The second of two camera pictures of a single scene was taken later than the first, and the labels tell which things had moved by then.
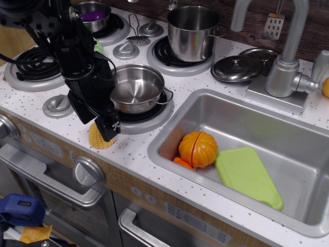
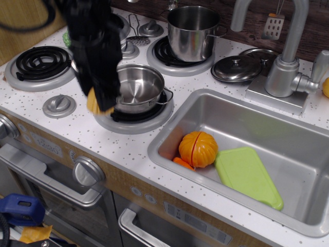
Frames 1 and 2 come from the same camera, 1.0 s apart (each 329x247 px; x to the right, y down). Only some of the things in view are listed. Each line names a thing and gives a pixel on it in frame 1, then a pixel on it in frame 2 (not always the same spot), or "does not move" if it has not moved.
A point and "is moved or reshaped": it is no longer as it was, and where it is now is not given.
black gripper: x=91 y=84 -> x=97 y=49
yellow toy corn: x=95 y=139 is moved or reshaped
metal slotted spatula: x=138 y=40 does not move
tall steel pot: x=192 y=30 does not move
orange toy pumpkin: x=198 y=149 does not move
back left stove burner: x=118 y=29 does not move
